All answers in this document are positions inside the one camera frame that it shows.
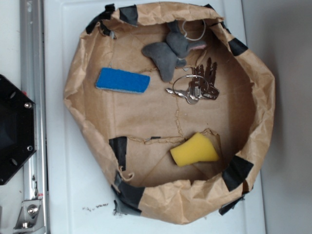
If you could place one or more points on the blue sponge block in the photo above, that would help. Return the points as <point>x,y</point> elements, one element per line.
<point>122,81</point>

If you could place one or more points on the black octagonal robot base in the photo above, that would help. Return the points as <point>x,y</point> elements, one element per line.
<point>17,129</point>

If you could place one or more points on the silver key bunch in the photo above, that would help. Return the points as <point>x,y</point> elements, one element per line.
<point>200,86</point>

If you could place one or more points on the aluminium rail frame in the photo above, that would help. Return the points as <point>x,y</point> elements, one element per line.
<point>34,214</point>

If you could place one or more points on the grey plush elephant toy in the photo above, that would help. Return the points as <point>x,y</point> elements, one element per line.
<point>171,53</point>

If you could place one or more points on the brown paper bag tray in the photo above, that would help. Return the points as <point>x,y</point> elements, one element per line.
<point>131,135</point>

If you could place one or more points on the yellow foam sponge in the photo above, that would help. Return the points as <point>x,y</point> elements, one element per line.
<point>198,148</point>

